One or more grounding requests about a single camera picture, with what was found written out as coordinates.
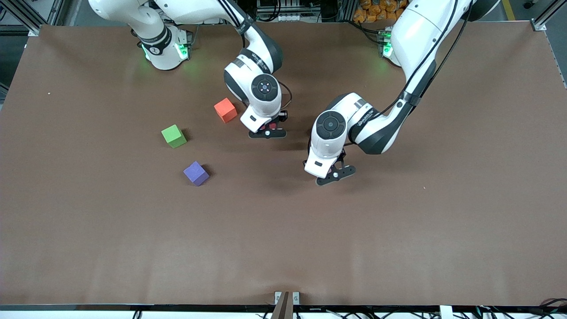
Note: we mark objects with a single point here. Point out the red foam cube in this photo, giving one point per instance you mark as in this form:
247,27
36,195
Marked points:
266,128

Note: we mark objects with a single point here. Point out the small white box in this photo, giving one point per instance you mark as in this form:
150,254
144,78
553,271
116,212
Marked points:
446,312

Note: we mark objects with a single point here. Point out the brown table cover sheet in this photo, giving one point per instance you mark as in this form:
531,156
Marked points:
283,243

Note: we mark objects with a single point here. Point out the purple foam cube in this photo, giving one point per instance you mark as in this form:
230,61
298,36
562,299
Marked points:
196,173

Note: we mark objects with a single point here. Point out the white equipment rack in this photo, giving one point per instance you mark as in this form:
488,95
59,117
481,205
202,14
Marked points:
279,17

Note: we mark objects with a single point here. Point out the green foam cube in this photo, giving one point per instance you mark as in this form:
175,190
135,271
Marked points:
173,135

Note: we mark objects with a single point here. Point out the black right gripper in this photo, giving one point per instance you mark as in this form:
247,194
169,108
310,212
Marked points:
281,116

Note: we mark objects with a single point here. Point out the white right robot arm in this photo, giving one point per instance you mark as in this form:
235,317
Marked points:
195,9

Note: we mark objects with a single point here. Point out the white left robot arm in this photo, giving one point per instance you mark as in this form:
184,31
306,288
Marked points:
421,31

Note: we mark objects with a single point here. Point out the metal bracket with brown wedge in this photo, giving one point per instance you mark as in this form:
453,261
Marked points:
283,305

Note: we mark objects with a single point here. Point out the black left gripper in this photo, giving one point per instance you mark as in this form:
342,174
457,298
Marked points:
341,156

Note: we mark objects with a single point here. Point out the orange foam cube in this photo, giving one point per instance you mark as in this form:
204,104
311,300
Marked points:
225,109

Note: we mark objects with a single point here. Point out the bag of orange items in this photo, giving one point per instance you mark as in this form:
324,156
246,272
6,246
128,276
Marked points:
376,11

